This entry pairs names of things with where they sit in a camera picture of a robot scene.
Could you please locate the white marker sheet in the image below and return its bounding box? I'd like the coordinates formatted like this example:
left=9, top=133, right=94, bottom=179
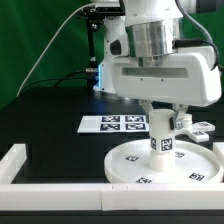
left=78, top=115, right=149, bottom=133

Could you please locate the white round table top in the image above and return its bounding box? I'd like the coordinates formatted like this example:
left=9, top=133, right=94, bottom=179
left=104, top=139, right=224, bottom=184

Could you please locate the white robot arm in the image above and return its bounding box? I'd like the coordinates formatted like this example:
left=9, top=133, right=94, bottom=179
left=91, top=0, right=221, bottom=129

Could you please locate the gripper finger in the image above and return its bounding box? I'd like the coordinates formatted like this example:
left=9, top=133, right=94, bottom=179
left=139, top=100, right=153, bottom=116
left=169, top=104, right=188, bottom=130

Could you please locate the white left fence bar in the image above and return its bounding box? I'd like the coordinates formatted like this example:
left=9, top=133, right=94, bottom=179
left=0, top=144, right=27, bottom=185

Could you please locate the black camera stand pole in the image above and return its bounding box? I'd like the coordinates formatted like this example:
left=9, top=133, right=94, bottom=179
left=80, top=6, right=104, bottom=95

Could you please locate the black cable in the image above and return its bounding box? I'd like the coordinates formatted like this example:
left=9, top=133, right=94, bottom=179
left=22, top=69, right=98, bottom=89

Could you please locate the white cross-shaped table base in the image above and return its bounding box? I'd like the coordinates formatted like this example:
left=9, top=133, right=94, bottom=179
left=175, top=114, right=215, bottom=143

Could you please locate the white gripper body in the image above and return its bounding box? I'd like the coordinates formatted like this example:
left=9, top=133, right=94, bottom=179
left=112, top=46, right=222, bottom=107

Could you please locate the white cable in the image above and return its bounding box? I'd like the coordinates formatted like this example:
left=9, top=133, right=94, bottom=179
left=15, top=3, right=95, bottom=98

